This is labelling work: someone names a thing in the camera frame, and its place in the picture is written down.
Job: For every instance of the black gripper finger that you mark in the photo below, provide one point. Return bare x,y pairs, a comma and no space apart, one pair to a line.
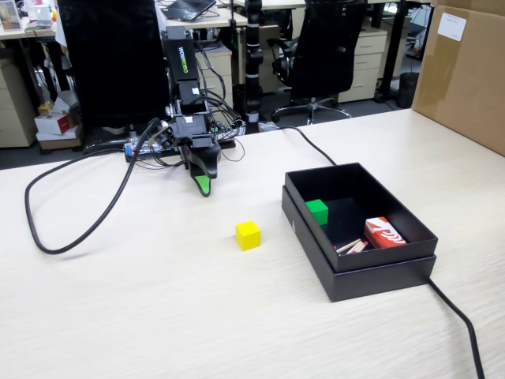
203,187
205,158

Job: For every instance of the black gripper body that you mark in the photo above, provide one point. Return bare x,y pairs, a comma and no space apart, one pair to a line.
193,132

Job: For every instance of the green wooden cube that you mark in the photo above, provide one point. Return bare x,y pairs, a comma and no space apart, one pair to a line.
317,211

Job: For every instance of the robot base with electronics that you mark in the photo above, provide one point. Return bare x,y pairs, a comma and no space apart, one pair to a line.
142,152

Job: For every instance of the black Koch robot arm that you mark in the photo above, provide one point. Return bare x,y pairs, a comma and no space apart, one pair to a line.
181,59

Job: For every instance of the yellow wooden cube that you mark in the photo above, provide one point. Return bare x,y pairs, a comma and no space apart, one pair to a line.
248,237

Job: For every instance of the black segmented pole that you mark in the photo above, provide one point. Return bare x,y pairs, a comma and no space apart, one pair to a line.
253,59

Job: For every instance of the black laptop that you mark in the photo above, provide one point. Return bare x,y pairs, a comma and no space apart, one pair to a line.
189,8

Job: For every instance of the white and red carton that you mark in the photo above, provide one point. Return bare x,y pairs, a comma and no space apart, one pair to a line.
55,124

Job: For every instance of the red tipped wooden match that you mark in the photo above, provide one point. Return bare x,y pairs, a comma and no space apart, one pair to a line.
358,248
348,243
352,247

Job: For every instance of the black mesh office chair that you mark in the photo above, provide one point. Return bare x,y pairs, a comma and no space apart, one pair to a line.
327,47

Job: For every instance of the orange white matchbox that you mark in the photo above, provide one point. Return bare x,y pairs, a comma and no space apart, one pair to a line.
384,235

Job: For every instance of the small white device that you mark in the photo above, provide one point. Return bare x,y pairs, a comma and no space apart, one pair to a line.
42,16

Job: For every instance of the black cardboard box tray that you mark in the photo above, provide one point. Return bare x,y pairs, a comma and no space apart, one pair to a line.
386,255

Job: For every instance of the black open box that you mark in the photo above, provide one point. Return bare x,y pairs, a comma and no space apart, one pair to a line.
378,284

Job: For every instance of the black waste bin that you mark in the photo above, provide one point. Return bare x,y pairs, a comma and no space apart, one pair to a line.
408,91

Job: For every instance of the framed picture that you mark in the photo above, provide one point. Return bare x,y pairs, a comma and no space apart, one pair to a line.
10,16

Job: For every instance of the large brown cardboard box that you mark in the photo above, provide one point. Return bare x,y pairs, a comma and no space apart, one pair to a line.
465,91

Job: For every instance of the white paper shipping label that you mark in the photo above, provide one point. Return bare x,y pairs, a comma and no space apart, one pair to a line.
452,26

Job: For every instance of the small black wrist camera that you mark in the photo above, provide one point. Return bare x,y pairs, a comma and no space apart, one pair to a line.
165,137

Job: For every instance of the cream drawer pedestal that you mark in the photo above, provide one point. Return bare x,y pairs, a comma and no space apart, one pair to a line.
16,110
367,59
221,75

